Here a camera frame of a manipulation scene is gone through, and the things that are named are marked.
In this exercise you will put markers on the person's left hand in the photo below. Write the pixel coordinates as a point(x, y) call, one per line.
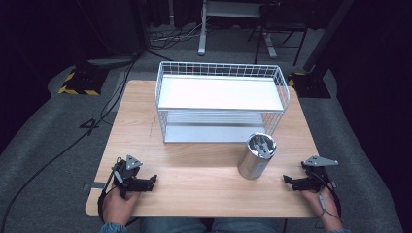
point(118, 207)

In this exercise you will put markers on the dark slanted stand pole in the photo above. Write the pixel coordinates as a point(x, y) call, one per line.
point(327, 35)

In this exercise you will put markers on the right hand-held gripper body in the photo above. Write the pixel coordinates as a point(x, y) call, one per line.
point(316, 174)

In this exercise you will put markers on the person's right leg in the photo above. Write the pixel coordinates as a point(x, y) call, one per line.
point(246, 226)

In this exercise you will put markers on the black yellow striped stand base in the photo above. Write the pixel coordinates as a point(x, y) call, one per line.
point(82, 82)
point(309, 87)

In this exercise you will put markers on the grey tape strip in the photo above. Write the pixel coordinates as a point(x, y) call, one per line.
point(97, 185)

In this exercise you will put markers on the person's right hand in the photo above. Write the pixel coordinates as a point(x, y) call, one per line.
point(319, 202)

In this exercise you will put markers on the person's left leg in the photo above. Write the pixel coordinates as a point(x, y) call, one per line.
point(173, 226)

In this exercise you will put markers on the white desk frame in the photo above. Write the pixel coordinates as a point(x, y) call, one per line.
point(207, 19)

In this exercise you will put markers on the black chair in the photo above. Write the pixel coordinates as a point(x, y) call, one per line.
point(281, 22)

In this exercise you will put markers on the person's leg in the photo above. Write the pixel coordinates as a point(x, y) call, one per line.
point(246, 226)
point(173, 226)

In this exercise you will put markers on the silver metal canister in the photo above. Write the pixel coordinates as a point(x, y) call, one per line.
point(257, 155)

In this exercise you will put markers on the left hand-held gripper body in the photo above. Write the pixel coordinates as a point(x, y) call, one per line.
point(125, 171)

